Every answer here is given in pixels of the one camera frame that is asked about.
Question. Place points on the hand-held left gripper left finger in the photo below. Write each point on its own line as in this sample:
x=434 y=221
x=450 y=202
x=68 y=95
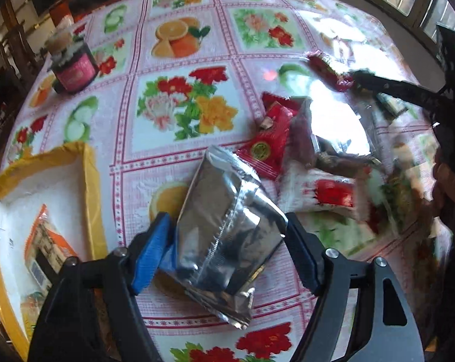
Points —
x=152 y=256

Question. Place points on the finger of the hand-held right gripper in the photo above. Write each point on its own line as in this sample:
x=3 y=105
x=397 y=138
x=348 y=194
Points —
x=393 y=88

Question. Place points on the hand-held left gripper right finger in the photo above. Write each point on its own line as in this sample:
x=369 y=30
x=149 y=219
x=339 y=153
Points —
x=306 y=252

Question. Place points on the small red snack packet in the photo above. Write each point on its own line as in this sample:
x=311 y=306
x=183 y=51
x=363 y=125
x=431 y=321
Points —
x=327 y=69

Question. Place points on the orange edged cracker packet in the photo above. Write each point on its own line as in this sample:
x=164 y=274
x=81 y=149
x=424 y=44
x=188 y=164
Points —
x=48 y=249

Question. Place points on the red candy packet gold emblem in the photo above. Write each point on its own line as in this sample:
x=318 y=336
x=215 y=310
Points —
x=267 y=147

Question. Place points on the yellow cardboard tray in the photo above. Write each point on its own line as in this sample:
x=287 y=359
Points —
x=16 y=215

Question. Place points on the person's right hand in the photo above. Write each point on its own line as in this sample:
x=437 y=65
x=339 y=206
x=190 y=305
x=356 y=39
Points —
x=453 y=196

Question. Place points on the white red snack packet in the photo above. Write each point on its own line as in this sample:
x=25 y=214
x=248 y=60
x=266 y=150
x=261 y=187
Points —
x=325 y=192

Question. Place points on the orange red candy packet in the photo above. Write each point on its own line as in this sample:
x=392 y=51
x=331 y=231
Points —
x=274 y=100

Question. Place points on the floral fruit print tablecloth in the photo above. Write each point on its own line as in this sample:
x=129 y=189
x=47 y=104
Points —
x=174 y=64

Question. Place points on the pink label glass jar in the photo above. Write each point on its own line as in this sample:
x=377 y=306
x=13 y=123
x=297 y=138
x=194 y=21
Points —
x=74 y=69

